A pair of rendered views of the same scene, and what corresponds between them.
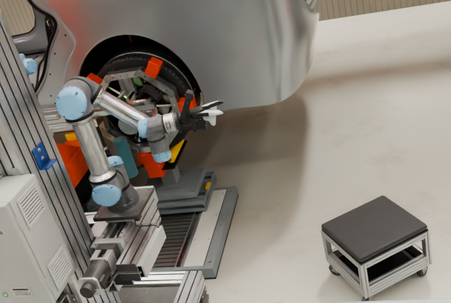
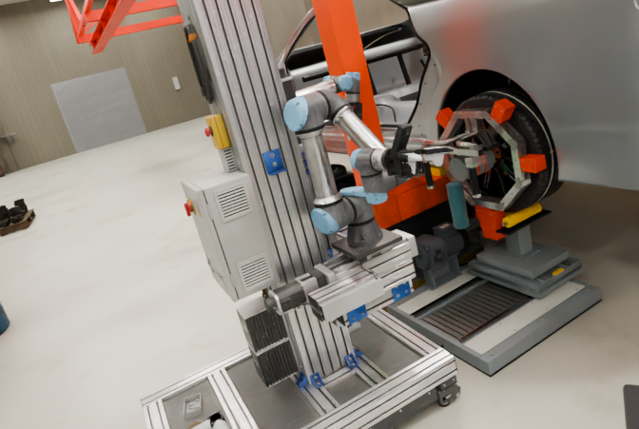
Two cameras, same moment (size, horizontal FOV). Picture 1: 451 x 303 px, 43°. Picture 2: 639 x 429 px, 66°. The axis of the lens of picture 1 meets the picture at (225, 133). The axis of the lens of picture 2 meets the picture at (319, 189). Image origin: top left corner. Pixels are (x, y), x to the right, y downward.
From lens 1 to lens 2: 132 cm
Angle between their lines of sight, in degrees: 46
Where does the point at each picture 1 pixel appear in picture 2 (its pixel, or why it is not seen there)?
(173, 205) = (505, 278)
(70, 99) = (291, 108)
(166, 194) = (501, 262)
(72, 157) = (412, 189)
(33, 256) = (220, 248)
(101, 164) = (320, 186)
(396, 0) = not seen: outside the picture
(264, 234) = (590, 360)
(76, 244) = (298, 260)
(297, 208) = not seen: outside the picture
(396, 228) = not seen: outside the picture
